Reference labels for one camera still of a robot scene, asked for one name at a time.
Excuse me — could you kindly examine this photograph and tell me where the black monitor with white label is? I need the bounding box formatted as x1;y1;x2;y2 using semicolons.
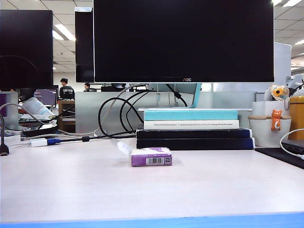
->
74;6;95;84

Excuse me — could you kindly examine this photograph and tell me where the large black AOC monitor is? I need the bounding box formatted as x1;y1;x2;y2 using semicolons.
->
93;0;275;84

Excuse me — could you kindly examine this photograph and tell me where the white partition panel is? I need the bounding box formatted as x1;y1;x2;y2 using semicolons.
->
274;42;293;84

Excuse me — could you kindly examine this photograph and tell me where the grey white cable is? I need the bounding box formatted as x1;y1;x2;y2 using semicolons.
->
58;83;150;137

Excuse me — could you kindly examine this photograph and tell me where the white storage box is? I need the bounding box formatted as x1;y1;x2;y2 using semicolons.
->
251;100;289;117

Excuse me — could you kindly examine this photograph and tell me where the black cable blue plug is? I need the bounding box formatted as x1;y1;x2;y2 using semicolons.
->
47;134;138;145

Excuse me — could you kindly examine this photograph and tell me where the wooden cabinet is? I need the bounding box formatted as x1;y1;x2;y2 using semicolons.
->
57;99;76;133

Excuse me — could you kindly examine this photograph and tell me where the white book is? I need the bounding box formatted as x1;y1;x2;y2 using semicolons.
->
143;119;240;130

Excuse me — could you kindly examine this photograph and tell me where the person in black shirt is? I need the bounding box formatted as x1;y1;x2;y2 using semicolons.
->
58;77;76;101

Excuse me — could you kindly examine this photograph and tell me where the white video adapter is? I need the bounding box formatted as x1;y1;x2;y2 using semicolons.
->
30;138;48;148

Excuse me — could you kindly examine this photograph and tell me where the white carton box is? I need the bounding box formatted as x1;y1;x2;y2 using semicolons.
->
0;132;22;147

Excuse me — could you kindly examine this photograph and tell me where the purple tissue packet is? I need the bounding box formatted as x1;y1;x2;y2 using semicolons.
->
118;140;173;167

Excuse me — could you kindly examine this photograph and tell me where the teal book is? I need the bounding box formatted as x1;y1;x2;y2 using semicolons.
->
143;109;239;122

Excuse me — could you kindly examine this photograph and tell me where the stack of magazines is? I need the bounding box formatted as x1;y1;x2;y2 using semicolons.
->
18;113;58;124

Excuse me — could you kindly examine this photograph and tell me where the lit code screen monitor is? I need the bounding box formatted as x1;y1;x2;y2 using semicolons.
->
34;87;59;108

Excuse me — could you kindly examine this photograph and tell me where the white printed tube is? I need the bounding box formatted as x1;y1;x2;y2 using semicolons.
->
22;97;56;119

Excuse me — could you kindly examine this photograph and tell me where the black HDMI cable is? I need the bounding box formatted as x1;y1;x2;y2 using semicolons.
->
0;113;10;157

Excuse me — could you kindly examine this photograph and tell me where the black looped cable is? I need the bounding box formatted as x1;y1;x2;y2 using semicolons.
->
119;90;149;133
97;89;149;138

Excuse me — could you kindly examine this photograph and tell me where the sunflower plush ornament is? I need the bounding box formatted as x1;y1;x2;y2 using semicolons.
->
264;84;291;111

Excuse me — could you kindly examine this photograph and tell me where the black desk mat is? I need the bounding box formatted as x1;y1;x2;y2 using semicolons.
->
255;147;304;170

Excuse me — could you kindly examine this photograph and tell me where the black monitor power cable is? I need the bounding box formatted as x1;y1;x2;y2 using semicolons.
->
165;83;189;107

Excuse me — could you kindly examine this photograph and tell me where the black round dish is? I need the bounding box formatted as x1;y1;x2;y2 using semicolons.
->
22;123;59;137

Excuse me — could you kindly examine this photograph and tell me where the yellow tin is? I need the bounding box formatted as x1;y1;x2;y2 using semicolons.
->
288;95;304;141

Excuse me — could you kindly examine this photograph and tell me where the small hanging tag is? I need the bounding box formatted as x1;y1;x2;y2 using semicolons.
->
155;83;162;105

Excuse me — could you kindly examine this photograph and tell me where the wide black monitor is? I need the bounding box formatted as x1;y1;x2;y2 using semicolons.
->
0;9;54;92

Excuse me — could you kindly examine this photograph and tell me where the orange cat figurine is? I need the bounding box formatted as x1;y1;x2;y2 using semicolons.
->
270;109;283;132

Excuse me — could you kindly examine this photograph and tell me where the stack of books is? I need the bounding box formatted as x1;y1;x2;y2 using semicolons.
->
75;91;257;136

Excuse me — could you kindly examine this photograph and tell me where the teal silver monitor stand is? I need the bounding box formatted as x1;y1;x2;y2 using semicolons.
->
137;82;254;112

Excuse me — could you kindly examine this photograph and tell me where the white mug wooden lid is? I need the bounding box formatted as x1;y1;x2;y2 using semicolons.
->
248;114;293;148

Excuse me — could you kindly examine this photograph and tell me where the seated person dark hair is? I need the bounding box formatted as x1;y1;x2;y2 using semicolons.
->
83;83;97;93

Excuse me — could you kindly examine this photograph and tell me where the silver laptop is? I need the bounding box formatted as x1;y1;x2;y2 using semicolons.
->
281;139;304;155

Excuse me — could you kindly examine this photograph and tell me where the white charging cable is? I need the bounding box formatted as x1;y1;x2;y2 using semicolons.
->
279;128;304;161

